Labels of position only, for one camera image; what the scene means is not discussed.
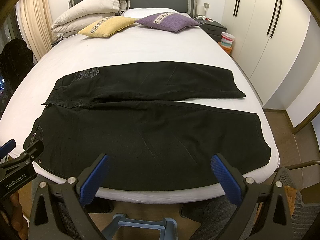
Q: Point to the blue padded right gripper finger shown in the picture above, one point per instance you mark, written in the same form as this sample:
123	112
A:
229	178
91	179

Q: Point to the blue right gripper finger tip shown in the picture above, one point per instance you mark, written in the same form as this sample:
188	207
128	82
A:
7	148

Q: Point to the black denim pants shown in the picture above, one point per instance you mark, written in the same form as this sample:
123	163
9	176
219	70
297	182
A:
140	115

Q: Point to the person's left hand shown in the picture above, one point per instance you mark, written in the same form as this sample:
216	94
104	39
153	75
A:
17	221

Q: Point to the blue plastic step stool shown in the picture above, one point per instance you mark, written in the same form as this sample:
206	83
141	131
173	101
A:
167	227

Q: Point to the grey mesh basket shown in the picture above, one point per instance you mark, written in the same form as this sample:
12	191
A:
305	206

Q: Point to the black chair by window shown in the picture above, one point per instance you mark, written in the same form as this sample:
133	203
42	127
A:
16	62

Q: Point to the dark window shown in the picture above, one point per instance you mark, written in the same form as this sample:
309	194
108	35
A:
9	31

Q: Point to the orange plastic stool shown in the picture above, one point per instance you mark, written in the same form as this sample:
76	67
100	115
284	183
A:
226	49

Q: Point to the beige curtain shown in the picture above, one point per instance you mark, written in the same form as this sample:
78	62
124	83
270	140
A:
35	21

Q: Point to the striped white bucket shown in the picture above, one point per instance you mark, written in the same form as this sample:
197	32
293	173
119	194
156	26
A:
227	39

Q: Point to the yellow patterned cushion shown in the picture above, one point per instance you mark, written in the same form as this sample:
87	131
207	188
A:
107	26

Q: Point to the white mattress bed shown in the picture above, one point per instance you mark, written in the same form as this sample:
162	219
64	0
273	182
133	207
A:
134	44

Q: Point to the folded beige duvet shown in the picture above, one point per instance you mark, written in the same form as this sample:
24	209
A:
85	13

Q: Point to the dark grey nightstand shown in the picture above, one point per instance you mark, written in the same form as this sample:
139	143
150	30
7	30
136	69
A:
213	29

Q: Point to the purple patterned cushion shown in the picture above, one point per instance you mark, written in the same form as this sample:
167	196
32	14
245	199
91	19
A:
168	21

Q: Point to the items on nightstand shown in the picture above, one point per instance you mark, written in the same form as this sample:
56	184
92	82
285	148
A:
201	14

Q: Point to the white flat pillow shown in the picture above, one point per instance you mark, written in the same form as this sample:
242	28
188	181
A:
138	13

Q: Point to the white wardrobe with black handles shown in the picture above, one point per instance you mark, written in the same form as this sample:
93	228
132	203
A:
277	47

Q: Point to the wall power socket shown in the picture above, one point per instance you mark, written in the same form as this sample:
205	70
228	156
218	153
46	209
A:
206	5

